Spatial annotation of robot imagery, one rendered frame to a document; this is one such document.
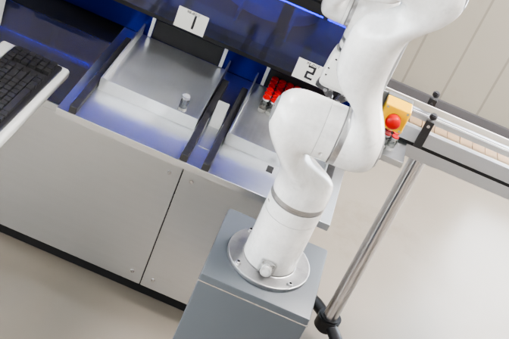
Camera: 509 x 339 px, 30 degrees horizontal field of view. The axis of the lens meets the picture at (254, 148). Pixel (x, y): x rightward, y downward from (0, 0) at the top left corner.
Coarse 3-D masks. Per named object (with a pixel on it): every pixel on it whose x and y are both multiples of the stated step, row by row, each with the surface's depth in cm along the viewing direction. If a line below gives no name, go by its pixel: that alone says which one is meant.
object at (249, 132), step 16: (256, 96) 258; (240, 112) 247; (256, 112) 251; (240, 128) 243; (256, 128) 245; (240, 144) 234; (256, 144) 233; (272, 144) 242; (272, 160) 234; (320, 160) 243
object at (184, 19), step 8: (184, 8) 248; (176, 16) 249; (184, 16) 249; (192, 16) 248; (200, 16) 248; (176, 24) 250; (184, 24) 250; (200, 24) 249; (192, 32) 250; (200, 32) 250
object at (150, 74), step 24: (144, 24) 261; (144, 48) 257; (168, 48) 262; (120, 72) 244; (144, 72) 248; (168, 72) 252; (192, 72) 256; (216, 72) 261; (120, 96) 235; (144, 96) 233; (168, 96) 243; (192, 96) 247; (192, 120) 234
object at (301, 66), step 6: (300, 60) 248; (306, 60) 247; (300, 66) 249; (306, 66) 248; (312, 66) 248; (318, 66) 247; (294, 72) 250; (300, 72) 249; (312, 72) 249; (318, 72) 248; (300, 78) 250; (312, 78) 250; (312, 84) 250
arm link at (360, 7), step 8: (360, 0) 204; (352, 8) 204; (360, 8) 204; (368, 8) 203; (376, 8) 202; (384, 8) 202; (352, 16) 204; (360, 16) 204; (344, 24) 207; (352, 24) 206; (344, 32) 211
